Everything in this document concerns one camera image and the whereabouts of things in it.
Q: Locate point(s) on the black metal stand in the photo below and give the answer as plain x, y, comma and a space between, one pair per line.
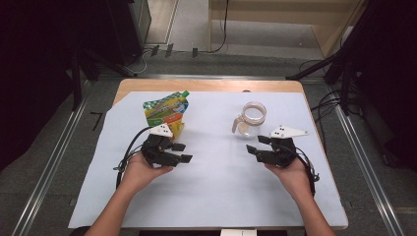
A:
77, 82

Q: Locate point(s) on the dark curtain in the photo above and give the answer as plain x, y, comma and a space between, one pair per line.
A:
29, 72
393, 82

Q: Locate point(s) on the colourful spouted refill pouch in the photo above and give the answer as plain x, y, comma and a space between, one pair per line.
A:
165, 109

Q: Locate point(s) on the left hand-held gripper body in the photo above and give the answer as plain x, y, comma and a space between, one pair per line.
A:
157, 154

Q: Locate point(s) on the white box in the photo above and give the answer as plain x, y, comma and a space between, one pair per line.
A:
238, 232

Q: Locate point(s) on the small black floor bracket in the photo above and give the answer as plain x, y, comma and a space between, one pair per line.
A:
154, 50
194, 52
169, 50

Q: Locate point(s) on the light wooden shelf unit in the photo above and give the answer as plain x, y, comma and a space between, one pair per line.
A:
324, 19

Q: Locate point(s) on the person's left hand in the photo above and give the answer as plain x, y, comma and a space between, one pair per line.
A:
139, 173

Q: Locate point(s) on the long metal floor rail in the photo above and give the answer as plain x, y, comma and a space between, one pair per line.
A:
367, 170
49, 170

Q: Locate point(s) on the short metal floor rail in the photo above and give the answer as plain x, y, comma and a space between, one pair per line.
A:
213, 77

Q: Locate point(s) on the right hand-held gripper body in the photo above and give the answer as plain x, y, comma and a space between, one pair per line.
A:
280, 154

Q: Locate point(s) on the black cabinet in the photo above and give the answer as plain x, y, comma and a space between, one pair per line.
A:
129, 29

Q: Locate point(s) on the person's right hand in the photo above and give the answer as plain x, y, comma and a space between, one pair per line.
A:
293, 178

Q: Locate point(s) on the black tripod stand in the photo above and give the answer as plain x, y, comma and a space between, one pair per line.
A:
314, 67

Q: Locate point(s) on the white table mat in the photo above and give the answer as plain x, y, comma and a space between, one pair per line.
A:
216, 190

